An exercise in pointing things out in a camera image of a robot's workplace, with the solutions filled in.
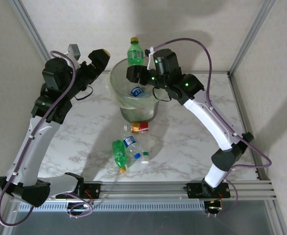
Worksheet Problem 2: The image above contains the small bottle blue label white cap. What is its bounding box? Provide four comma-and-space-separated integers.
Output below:
128, 86, 149, 98

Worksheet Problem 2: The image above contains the green bottle yellow cap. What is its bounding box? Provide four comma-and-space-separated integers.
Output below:
127, 36, 145, 67

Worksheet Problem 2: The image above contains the translucent plastic bucket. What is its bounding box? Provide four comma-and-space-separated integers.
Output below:
110, 60, 160, 123

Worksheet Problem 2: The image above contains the clear bottle red gold label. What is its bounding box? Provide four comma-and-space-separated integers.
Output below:
123, 121, 149, 135

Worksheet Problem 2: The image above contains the clear bottle blue label blue cap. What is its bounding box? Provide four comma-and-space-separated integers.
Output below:
120, 132, 142, 164

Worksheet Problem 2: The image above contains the green bottle orange cap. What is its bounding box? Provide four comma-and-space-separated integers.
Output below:
111, 139, 129, 174

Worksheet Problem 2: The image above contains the small bottle green band white cap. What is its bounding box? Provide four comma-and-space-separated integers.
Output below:
140, 150, 151, 165

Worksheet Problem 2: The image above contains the grey metal lower panel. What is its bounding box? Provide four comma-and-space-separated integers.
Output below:
1, 210, 281, 235

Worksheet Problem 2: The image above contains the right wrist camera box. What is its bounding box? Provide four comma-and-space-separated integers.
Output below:
145, 46, 157, 71

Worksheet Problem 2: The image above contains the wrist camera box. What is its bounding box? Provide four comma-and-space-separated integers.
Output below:
145, 46, 157, 71
65, 44, 82, 67

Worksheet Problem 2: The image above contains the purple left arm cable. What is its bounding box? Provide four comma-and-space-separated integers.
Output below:
0, 50, 94, 227

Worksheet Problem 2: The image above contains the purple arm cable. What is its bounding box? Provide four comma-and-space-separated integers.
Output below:
0, 50, 94, 227
152, 38, 273, 217

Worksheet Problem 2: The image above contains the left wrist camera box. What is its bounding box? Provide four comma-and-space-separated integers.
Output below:
65, 44, 82, 67

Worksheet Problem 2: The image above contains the thin black right gripper cable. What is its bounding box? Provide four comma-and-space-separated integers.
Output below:
152, 87, 171, 102

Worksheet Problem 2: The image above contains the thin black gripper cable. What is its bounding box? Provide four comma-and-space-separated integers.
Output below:
152, 87, 171, 102
73, 85, 94, 101

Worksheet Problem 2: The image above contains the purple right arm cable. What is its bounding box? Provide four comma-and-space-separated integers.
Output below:
152, 38, 273, 217

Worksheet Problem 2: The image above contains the thin black left gripper cable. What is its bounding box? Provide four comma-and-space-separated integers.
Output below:
73, 85, 94, 101

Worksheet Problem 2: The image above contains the aluminium frame post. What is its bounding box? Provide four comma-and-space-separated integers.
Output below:
8, 0, 51, 59
228, 0, 277, 74

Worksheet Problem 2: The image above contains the aluminium frame side rail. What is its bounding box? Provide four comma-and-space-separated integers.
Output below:
228, 72, 273, 183

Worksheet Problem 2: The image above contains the aluminium frame front rail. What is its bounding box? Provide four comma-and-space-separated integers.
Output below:
6, 180, 274, 204

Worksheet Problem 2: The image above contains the slotted grey cable duct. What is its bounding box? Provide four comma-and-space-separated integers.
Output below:
18, 202, 205, 212

